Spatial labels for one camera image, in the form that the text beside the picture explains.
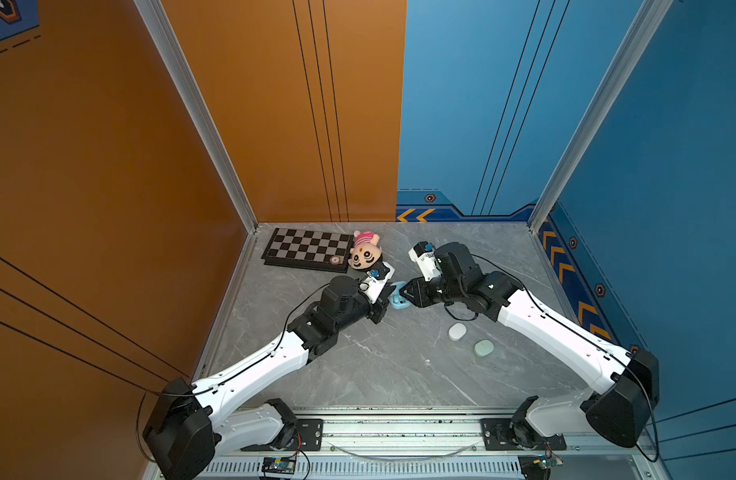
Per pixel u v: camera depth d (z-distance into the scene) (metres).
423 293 0.65
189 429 0.39
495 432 0.72
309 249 1.09
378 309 0.66
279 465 0.72
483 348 0.86
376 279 0.62
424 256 0.67
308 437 0.73
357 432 0.76
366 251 1.00
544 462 0.70
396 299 0.73
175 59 0.76
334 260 1.05
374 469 0.70
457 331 0.90
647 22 0.71
